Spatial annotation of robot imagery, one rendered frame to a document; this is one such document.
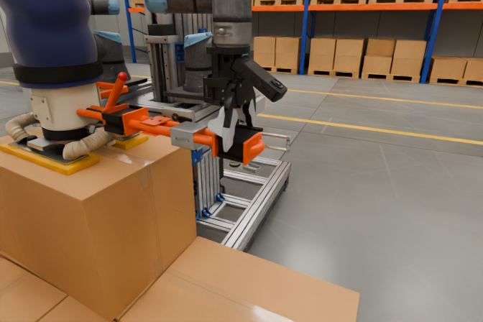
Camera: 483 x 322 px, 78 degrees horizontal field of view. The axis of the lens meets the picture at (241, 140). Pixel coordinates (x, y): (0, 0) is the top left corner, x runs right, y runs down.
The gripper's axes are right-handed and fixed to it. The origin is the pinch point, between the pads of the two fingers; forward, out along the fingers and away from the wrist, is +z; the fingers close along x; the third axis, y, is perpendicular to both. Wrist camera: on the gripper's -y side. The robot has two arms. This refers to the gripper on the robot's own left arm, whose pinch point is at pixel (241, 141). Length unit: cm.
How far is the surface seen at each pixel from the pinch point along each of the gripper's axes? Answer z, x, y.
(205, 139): -0.3, 3.6, 7.0
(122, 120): -0.9, 4.7, 31.9
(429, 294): 108, -93, -61
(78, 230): 23.0, 20.7, 34.0
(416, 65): 74, -722, -43
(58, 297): 53, 23, 51
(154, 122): -1.1, 2.3, 23.2
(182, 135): -0.1, 3.8, 13.2
